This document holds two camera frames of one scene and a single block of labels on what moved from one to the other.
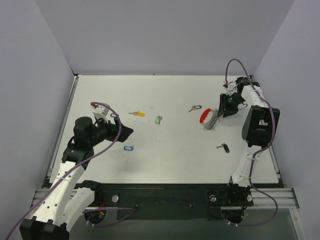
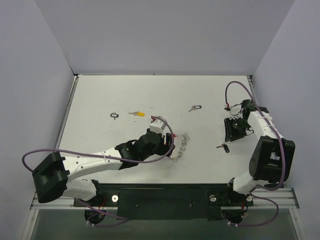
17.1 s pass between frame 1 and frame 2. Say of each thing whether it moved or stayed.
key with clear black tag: stayed
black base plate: stayed
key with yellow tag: stayed
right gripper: moved
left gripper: moved
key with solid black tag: stayed
